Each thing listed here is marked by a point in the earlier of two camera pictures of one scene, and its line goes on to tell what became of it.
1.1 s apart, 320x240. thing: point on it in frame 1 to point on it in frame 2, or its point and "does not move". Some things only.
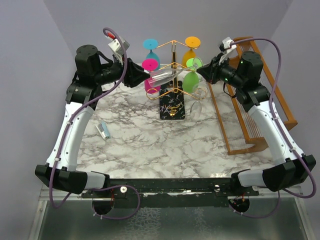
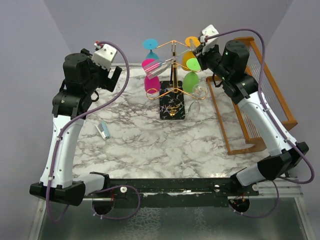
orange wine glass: (191, 42) does not move
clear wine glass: (161, 76) to (156, 68)
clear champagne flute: (199, 93) does not move
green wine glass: (190, 81) does not move
